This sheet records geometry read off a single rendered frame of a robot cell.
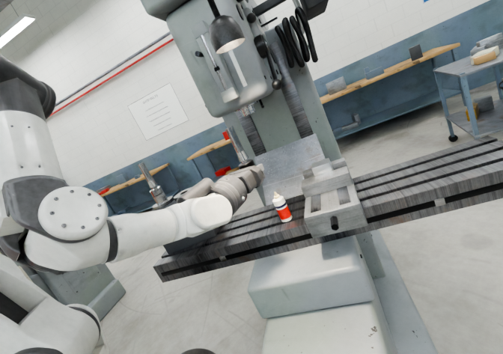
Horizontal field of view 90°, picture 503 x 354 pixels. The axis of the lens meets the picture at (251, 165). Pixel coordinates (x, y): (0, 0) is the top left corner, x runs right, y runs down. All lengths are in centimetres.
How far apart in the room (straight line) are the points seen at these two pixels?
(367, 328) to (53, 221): 70
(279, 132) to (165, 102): 474
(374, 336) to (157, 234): 56
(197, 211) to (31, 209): 24
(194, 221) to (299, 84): 86
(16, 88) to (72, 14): 647
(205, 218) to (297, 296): 42
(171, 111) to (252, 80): 507
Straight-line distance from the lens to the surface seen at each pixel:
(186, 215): 49
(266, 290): 82
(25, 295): 83
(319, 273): 77
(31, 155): 47
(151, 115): 602
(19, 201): 42
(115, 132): 667
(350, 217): 72
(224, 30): 59
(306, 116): 120
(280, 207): 86
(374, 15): 522
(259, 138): 124
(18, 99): 54
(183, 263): 104
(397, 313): 147
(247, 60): 75
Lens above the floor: 131
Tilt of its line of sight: 13 degrees down
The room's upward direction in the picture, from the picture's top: 25 degrees counter-clockwise
